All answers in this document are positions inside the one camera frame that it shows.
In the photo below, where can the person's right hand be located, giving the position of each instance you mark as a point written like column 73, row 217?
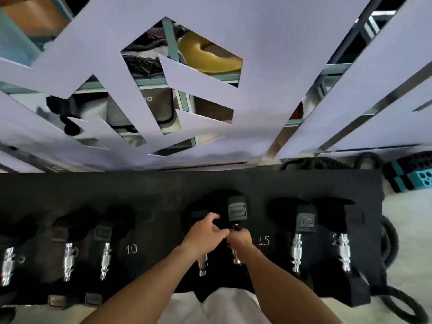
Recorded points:
column 241, row 241

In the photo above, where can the person's left hand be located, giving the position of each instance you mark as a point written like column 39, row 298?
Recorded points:
column 202, row 237

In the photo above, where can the medium black hex dumbbell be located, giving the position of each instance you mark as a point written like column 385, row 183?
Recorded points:
column 69, row 261
column 202, row 266
column 105, row 261
column 238, row 209

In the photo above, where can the large black hex dumbbell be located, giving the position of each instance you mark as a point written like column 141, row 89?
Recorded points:
column 297, row 254
column 344, row 253

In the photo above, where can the black dumbbell rack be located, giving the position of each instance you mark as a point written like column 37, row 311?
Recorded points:
column 135, row 192

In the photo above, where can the small black hex dumbbell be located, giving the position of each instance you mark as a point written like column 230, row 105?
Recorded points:
column 7, row 266

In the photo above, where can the person's right forearm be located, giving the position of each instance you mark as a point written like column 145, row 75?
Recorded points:
column 287, row 290

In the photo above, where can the person's left forearm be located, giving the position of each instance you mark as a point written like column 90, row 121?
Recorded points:
column 141, row 290

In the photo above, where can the white shirt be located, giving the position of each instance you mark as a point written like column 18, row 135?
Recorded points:
column 219, row 307

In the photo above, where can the grey zip case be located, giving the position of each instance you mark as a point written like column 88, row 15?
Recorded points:
column 162, row 107

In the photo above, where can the brown padded item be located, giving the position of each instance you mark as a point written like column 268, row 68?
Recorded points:
column 297, row 112

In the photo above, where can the black rounded device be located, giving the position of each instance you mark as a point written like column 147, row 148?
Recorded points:
column 72, row 126

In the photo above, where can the yellow cushion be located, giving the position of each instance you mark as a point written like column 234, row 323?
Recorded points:
column 209, row 64

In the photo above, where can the black crinkled bag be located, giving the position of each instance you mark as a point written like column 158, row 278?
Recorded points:
column 141, row 65

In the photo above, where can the teal and black step platform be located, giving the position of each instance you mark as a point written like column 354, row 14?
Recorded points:
column 422, row 178

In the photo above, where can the white cutout partition panel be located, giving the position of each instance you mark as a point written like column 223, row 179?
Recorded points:
column 287, row 47

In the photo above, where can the teal metal shelving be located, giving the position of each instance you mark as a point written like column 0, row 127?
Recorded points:
column 170, row 37

